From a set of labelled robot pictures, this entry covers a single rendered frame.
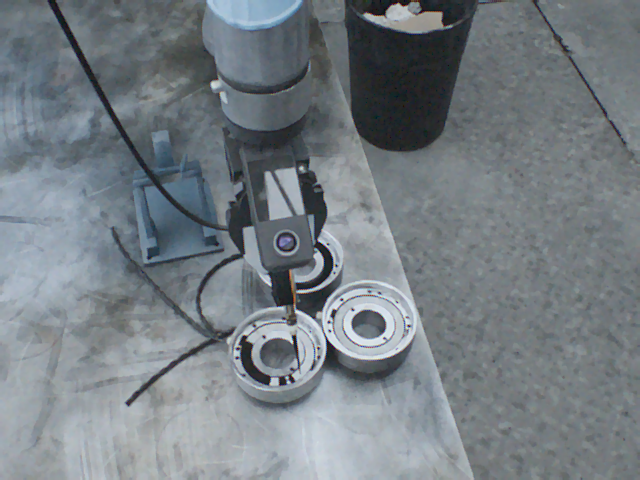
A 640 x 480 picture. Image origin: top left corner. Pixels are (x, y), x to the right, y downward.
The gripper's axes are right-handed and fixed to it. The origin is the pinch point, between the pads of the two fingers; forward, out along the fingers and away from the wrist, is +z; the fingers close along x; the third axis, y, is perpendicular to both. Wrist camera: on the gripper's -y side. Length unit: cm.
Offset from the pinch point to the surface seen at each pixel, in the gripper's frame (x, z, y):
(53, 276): 25.4, 13.3, 15.6
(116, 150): 16.0, 13.2, 35.7
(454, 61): -65, 64, 101
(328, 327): -4.7, 10.3, -1.7
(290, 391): 1.3, 9.7, -8.8
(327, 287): -5.8, 9.7, 3.2
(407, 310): -13.9, 10.3, -1.8
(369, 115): -45, 82, 106
